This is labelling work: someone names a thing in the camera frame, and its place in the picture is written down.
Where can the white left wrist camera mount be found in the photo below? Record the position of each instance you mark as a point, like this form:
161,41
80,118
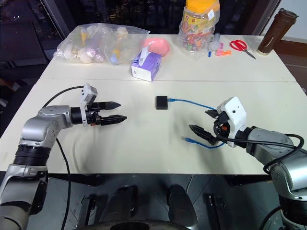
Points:
89,92

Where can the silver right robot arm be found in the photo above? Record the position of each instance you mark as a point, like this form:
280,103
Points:
285,165

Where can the purple tissue box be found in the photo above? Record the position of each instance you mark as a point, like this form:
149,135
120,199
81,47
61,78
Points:
147,65

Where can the candy jar with yellow lid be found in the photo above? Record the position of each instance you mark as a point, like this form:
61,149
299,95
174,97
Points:
196,28

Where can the clear plastic tube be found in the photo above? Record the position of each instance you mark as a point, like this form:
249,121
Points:
214,42

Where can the grey diagonal metal frame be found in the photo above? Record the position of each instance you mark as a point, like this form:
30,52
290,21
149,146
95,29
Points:
56,16

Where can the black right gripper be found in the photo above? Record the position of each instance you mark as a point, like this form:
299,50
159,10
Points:
221,129

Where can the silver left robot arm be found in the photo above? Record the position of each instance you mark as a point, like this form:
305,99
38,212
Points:
38,134

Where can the pink bowl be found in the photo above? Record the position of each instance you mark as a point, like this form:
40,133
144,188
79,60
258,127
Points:
159,45

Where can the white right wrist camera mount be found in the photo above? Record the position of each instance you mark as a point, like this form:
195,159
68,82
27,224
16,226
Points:
236,112

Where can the clear plastic bag of toys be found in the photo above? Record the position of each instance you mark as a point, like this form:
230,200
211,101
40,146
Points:
96,45

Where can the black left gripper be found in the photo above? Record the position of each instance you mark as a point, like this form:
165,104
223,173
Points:
93,119

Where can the dark rounded shape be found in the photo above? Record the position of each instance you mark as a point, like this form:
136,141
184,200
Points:
182,203
122,203

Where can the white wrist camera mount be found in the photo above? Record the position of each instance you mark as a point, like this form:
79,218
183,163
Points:
89,92
236,112

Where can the brown cylindrical bottle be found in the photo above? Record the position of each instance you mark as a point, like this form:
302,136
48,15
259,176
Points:
275,31

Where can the dark curved robot base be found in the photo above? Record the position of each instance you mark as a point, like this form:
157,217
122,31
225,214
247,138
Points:
134,225

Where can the black metal bracket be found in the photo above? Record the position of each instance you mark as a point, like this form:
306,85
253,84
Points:
87,208
214,208

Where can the small black adapter box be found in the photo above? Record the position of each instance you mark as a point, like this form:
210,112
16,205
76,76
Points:
161,103

